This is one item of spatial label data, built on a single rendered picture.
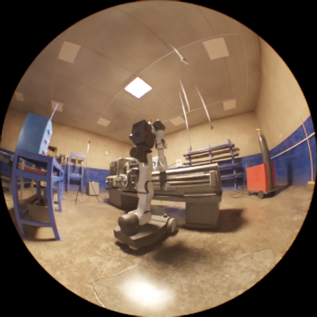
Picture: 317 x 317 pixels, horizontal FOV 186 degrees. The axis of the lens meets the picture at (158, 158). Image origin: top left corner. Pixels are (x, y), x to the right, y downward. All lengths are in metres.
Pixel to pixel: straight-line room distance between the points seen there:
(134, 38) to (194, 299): 3.45
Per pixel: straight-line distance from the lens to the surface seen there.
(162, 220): 1.26
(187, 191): 1.41
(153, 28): 2.72
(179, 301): 0.73
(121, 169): 2.71
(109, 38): 2.88
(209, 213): 1.35
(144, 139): 1.13
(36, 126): 1.31
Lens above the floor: 0.68
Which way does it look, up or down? 13 degrees up
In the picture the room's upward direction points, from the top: 2 degrees counter-clockwise
